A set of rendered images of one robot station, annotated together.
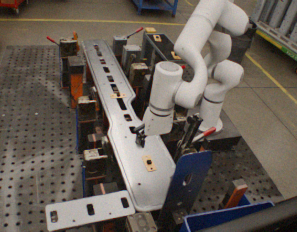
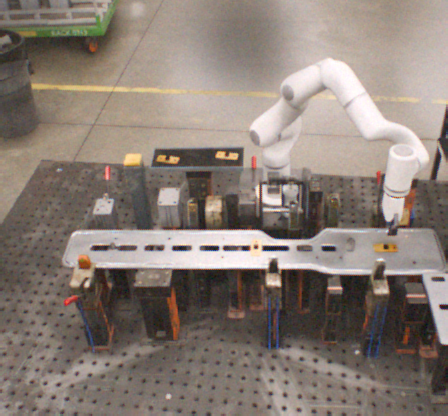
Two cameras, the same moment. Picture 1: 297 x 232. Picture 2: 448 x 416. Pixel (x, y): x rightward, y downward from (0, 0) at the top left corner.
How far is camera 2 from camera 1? 1.73 m
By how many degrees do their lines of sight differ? 45
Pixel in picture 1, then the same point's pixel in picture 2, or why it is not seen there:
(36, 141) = (240, 400)
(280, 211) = not seen: outside the picture
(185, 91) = (423, 155)
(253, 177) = (354, 190)
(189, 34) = (376, 116)
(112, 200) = (435, 288)
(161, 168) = (394, 240)
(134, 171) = (396, 262)
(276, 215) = not seen: outside the picture
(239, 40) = (18, 75)
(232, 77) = (298, 123)
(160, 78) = (411, 163)
